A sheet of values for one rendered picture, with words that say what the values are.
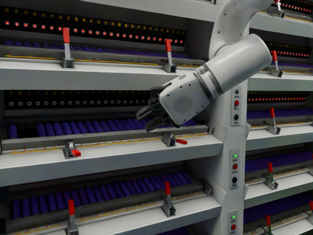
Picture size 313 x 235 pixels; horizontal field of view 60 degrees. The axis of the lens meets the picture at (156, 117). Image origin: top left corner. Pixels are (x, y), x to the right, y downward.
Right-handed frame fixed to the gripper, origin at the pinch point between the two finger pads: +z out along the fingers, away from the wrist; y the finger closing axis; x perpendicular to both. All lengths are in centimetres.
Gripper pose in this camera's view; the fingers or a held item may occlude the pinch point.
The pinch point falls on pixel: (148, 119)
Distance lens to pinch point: 67.3
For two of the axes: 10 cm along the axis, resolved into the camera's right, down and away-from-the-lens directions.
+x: -1.6, -5.1, 8.4
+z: -8.4, 5.2, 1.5
